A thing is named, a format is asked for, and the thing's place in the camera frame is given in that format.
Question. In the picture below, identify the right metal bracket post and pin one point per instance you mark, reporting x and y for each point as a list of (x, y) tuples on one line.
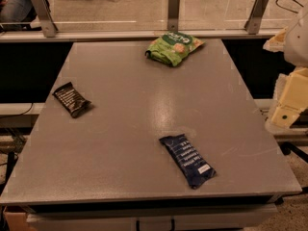
[(253, 24)]

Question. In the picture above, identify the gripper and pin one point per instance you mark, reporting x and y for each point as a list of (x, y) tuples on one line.
[(297, 40)]

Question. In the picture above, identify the seated person in jeans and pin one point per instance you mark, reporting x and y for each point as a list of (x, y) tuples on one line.
[(16, 15)]

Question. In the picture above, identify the dark chocolate rxbar wrapper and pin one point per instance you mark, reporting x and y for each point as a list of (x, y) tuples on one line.
[(74, 102)]

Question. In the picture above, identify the left metal bracket post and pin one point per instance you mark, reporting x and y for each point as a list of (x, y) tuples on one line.
[(46, 22)]

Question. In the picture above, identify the middle metal bracket post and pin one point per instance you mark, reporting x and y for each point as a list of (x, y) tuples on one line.
[(173, 8)]

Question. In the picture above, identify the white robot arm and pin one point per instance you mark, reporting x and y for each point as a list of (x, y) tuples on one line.
[(292, 41)]

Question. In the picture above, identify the blue rxbar wrapper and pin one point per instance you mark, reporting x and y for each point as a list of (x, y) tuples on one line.
[(194, 167)]

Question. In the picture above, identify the metal bracket post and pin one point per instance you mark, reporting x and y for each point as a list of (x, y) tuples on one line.
[(46, 22), (173, 8), (253, 24)]

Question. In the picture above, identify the cardboard box corner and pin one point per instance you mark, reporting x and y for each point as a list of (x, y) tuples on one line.
[(16, 219)]

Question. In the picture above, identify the green rice chip bag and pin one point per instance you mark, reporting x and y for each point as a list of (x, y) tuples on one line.
[(172, 48)]

